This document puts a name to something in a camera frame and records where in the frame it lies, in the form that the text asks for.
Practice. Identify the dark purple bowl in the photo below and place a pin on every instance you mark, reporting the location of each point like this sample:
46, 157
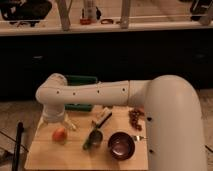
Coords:
121, 146

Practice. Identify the silver fork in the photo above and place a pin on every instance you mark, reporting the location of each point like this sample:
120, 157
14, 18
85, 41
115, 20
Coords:
138, 137

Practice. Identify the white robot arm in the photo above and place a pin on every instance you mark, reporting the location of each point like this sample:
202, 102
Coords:
174, 127

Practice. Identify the green handled metal scoop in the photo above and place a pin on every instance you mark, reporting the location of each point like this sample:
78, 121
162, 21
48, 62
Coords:
94, 139

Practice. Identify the green plastic tray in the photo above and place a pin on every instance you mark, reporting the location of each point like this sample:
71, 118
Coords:
76, 80

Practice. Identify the green plastic cup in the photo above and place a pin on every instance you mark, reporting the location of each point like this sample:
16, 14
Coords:
60, 142

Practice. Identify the bunch of dark grapes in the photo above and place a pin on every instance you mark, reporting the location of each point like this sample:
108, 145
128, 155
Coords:
134, 116

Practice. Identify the yellow corn cob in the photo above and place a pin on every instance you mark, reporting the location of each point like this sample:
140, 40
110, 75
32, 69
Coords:
71, 125

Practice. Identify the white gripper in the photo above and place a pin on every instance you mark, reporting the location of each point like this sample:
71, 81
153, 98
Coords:
53, 113

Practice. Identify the black pole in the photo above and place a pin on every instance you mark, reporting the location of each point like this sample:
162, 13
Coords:
15, 162

